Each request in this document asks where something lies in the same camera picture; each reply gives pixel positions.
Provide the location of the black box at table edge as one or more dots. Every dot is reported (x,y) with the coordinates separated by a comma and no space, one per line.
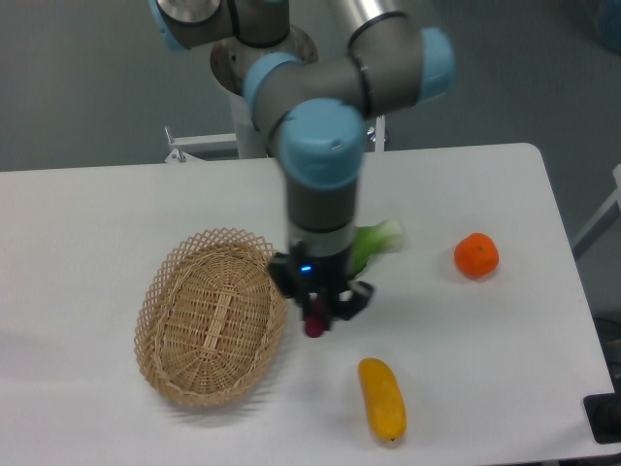
(603,413)

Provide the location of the purple sweet potato toy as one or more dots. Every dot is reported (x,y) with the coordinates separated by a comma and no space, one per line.
(315,318)

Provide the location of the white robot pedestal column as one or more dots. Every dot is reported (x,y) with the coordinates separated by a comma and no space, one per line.
(249,141)

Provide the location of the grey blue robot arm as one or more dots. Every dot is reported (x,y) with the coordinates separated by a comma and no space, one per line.
(311,117)

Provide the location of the white metal mounting frame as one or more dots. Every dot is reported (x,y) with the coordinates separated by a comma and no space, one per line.
(226,145)

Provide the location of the oval woven wicker basket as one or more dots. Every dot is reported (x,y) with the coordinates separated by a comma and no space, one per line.
(212,319)

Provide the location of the white table leg frame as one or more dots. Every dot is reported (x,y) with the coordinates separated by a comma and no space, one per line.
(600,221)

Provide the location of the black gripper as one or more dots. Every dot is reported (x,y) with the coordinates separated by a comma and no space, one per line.
(298,275)

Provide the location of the yellow mango toy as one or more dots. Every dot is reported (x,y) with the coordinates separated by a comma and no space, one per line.
(385,406)

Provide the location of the orange tangerine toy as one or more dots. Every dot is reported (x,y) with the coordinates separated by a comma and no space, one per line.
(476,255)

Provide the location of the green bok choy toy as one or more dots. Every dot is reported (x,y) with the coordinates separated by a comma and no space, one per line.
(372,240)

